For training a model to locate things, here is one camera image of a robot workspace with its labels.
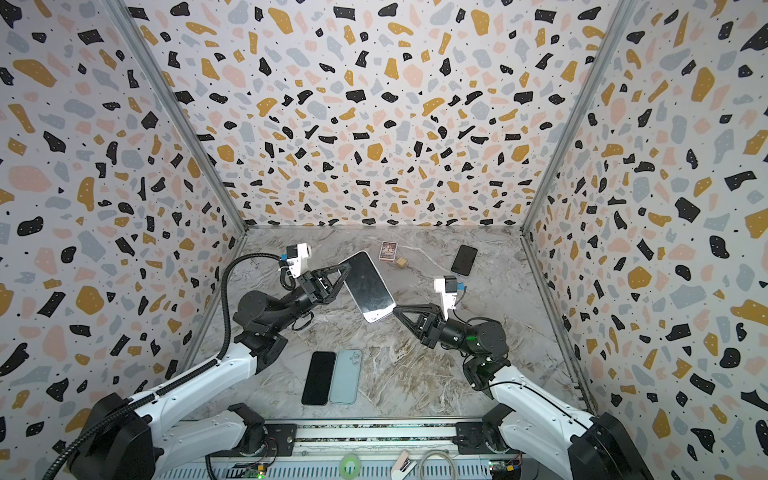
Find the corner aluminium post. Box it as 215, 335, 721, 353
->
521, 0, 636, 239
104, 1, 248, 236

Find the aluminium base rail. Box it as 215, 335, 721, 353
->
116, 416, 631, 480

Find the phone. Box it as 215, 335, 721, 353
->
342, 251, 396, 323
450, 245, 478, 276
301, 351, 336, 406

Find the playing card box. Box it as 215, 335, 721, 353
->
378, 241, 397, 262

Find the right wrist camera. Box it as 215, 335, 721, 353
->
433, 276, 465, 319

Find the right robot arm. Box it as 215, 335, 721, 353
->
393, 304, 652, 479

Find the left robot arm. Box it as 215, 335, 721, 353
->
44, 263, 351, 479

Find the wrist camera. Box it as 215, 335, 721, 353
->
433, 276, 465, 319
279, 243, 312, 279

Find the right corner aluminium post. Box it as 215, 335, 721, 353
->
521, 0, 636, 239

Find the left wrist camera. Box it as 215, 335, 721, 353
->
279, 243, 312, 279

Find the grey cable loop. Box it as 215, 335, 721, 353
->
416, 449, 460, 480

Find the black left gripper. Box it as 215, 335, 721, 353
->
270, 266, 350, 337

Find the green tape roll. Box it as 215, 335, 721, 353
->
338, 453, 362, 480

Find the left corner aluminium post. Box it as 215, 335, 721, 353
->
104, 1, 248, 236

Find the white small device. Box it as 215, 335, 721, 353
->
390, 450, 417, 480

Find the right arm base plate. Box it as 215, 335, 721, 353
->
452, 421, 497, 455

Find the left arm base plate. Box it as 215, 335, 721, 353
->
257, 423, 298, 459

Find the mint phone case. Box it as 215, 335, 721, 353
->
329, 350, 362, 404

